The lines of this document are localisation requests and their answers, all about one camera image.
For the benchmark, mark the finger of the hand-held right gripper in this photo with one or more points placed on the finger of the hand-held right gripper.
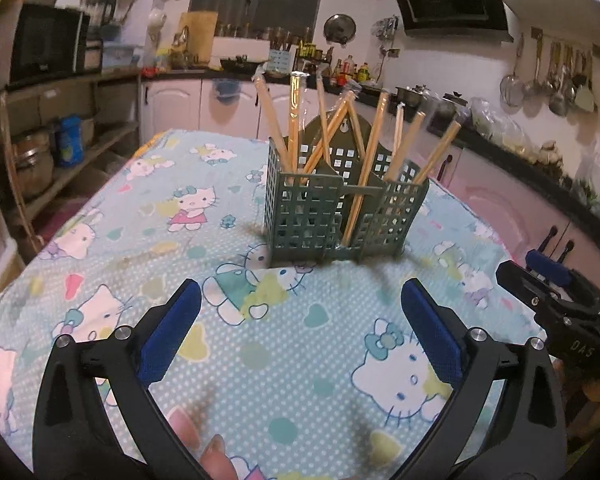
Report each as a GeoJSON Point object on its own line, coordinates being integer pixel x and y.
{"type": "Point", "coordinates": [550, 266]}
{"type": "Point", "coordinates": [535, 292]}

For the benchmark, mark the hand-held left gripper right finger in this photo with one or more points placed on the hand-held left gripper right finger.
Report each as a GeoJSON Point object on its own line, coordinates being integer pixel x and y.
{"type": "Point", "coordinates": [430, 335]}

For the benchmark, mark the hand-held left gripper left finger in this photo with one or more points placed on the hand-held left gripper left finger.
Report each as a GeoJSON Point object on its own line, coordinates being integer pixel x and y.
{"type": "Point", "coordinates": [170, 335]}

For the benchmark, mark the wooden chopstick pair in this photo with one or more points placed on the wooden chopstick pair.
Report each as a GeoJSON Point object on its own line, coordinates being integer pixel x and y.
{"type": "Point", "coordinates": [398, 130]}
{"type": "Point", "coordinates": [437, 152]}
{"type": "Point", "coordinates": [367, 160]}
{"type": "Point", "coordinates": [325, 145]}
{"type": "Point", "coordinates": [405, 145]}
{"type": "Point", "coordinates": [322, 110]}
{"type": "Point", "coordinates": [294, 125]}
{"type": "Point", "coordinates": [270, 115]}

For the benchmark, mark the green plastic utensil holder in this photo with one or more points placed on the green plastic utensil holder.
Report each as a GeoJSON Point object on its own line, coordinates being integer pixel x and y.
{"type": "Point", "coordinates": [300, 220]}

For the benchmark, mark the white plastic bag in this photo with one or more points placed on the white plastic bag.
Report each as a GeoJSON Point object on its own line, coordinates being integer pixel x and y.
{"type": "Point", "coordinates": [592, 180]}

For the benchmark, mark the cartoon cat printed blanket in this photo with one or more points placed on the cartoon cat printed blanket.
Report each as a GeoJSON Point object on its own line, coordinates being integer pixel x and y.
{"type": "Point", "coordinates": [280, 360]}

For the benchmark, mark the clear plastic bag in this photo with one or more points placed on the clear plastic bag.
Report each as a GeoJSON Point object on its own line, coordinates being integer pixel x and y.
{"type": "Point", "coordinates": [495, 125]}

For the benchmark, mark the pale green spatula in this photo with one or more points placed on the pale green spatula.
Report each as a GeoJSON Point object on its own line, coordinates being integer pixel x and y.
{"type": "Point", "coordinates": [585, 97]}

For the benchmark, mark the steel ladle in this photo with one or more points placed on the steel ladle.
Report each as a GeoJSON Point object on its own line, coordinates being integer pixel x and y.
{"type": "Point", "coordinates": [532, 87]}

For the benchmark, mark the metal mesh strainer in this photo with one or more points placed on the metal mesh strainer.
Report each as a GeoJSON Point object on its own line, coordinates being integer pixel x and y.
{"type": "Point", "coordinates": [511, 90]}

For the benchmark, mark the wooden shelf rack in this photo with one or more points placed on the wooden shelf rack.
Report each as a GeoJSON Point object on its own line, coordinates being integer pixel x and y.
{"type": "Point", "coordinates": [110, 135]}

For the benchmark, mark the blue canister on shelf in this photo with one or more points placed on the blue canister on shelf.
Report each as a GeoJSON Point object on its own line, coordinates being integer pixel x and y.
{"type": "Point", "coordinates": [70, 140]}

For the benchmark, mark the steel pot on shelf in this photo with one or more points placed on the steel pot on shelf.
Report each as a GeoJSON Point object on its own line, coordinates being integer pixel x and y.
{"type": "Point", "coordinates": [30, 165]}

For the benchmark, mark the white lower cabinets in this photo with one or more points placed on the white lower cabinets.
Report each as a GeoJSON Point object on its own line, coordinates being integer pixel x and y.
{"type": "Point", "coordinates": [170, 102]}

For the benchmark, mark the blue hanging bag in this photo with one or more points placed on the blue hanging bag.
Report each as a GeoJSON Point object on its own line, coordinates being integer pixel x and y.
{"type": "Point", "coordinates": [227, 90]}

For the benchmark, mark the cluster of sauce bottles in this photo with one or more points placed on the cluster of sauce bottles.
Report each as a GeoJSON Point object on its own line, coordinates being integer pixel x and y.
{"type": "Point", "coordinates": [352, 70]}

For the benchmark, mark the black wok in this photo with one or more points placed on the black wok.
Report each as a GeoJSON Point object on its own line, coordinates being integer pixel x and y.
{"type": "Point", "coordinates": [240, 64]}

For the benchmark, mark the pale blue storage box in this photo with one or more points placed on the pale blue storage box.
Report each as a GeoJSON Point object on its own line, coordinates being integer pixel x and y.
{"type": "Point", "coordinates": [120, 55]}

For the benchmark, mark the blue knife block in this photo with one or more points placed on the blue knife block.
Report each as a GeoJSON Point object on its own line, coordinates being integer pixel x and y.
{"type": "Point", "coordinates": [280, 57]}

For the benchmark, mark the wooden cutting board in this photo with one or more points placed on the wooden cutting board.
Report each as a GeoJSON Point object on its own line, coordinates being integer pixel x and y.
{"type": "Point", "coordinates": [197, 30]}

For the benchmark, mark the black microwave oven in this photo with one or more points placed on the black microwave oven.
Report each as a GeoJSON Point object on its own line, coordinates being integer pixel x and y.
{"type": "Point", "coordinates": [47, 42]}

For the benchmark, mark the metal pot lid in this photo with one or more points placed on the metal pot lid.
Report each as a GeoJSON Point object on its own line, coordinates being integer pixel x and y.
{"type": "Point", "coordinates": [339, 28]}

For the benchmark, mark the white plastic jug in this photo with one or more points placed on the white plastic jug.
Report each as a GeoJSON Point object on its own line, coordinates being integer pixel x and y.
{"type": "Point", "coordinates": [156, 17]}

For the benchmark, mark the black blender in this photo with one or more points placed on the black blender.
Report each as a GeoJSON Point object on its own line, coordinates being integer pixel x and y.
{"type": "Point", "coordinates": [100, 7]}

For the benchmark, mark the wall utensil rail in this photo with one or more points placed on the wall utensil rail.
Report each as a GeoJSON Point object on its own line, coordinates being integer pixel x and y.
{"type": "Point", "coordinates": [565, 42]}

